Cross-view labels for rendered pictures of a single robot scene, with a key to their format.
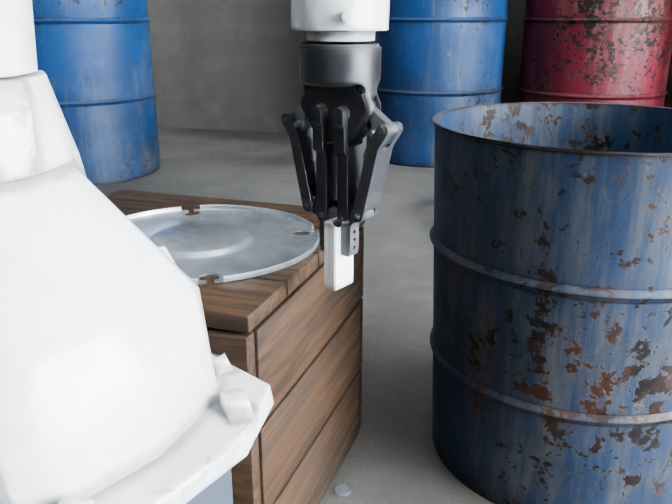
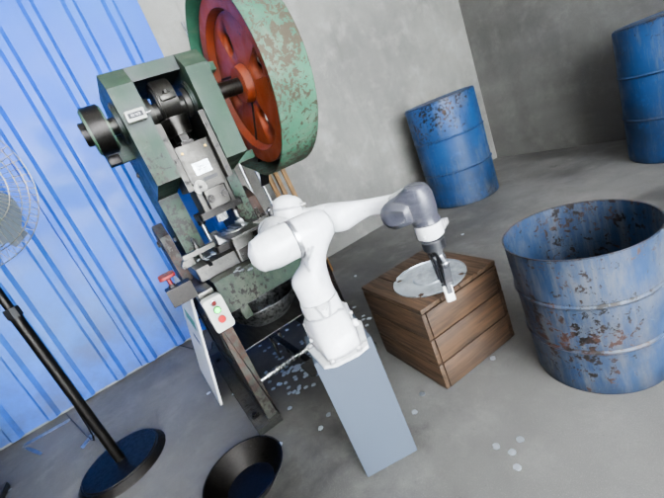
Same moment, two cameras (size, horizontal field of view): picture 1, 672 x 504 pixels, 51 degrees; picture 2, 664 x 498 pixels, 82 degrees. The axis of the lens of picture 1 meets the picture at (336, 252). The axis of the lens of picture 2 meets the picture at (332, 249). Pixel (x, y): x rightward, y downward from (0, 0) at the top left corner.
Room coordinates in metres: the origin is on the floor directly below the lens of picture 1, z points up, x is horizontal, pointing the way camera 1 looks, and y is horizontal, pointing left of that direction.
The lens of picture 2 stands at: (-0.31, -0.68, 1.03)
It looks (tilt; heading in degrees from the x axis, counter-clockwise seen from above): 17 degrees down; 50
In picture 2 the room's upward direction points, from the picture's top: 22 degrees counter-clockwise
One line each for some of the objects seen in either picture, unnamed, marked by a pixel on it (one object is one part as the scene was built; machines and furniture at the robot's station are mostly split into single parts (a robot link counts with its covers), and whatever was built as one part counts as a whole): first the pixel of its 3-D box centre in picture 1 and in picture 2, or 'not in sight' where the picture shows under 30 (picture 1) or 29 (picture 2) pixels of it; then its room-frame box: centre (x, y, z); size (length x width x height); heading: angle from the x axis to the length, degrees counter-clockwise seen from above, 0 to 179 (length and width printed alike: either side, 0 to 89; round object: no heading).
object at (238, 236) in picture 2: not in sight; (244, 242); (0.46, 0.75, 0.72); 0.25 x 0.14 x 0.14; 75
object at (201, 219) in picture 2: not in sight; (218, 211); (0.51, 0.92, 0.86); 0.20 x 0.16 x 0.05; 165
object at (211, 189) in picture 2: not in sight; (203, 174); (0.49, 0.88, 1.04); 0.17 x 0.15 x 0.30; 75
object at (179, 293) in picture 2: not in sight; (188, 303); (0.14, 0.78, 0.62); 0.10 x 0.06 x 0.20; 165
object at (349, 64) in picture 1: (339, 92); (435, 250); (0.66, 0.00, 0.54); 0.08 x 0.07 x 0.09; 51
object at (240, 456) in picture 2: not in sight; (247, 477); (-0.05, 0.54, 0.04); 0.30 x 0.30 x 0.07
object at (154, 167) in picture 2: not in sight; (215, 217); (0.54, 1.05, 0.83); 0.79 x 0.43 x 1.34; 75
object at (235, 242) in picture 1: (199, 239); (429, 277); (0.81, 0.16, 0.35); 0.29 x 0.29 x 0.01
